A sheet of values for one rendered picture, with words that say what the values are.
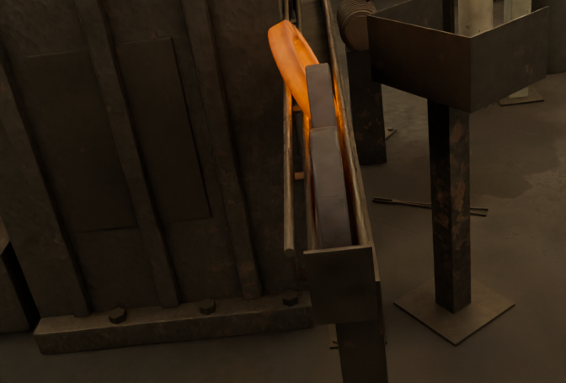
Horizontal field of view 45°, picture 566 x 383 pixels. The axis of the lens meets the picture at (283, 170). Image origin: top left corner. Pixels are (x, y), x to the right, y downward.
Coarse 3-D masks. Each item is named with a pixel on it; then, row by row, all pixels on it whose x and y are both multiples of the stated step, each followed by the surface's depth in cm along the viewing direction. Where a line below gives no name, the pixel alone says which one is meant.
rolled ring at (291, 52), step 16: (272, 32) 108; (288, 32) 108; (272, 48) 106; (288, 48) 105; (304, 48) 117; (288, 64) 104; (304, 64) 119; (288, 80) 105; (304, 80) 104; (304, 96) 105; (304, 112) 107; (336, 112) 114
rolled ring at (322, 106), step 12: (312, 72) 91; (324, 72) 90; (312, 84) 89; (324, 84) 89; (312, 96) 88; (324, 96) 88; (312, 108) 87; (324, 108) 87; (312, 120) 87; (324, 120) 87; (336, 120) 87
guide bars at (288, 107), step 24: (288, 0) 143; (288, 96) 104; (288, 120) 97; (288, 144) 91; (288, 168) 86; (288, 192) 82; (312, 192) 92; (288, 216) 78; (312, 216) 87; (288, 240) 74; (312, 240) 83
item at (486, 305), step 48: (432, 0) 140; (384, 48) 131; (432, 48) 120; (480, 48) 114; (528, 48) 121; (432, 96) 125; (480, 96) 118; (432, 144) 141; (432, 192) 147; (432, 288) 167; (480, 288) 164
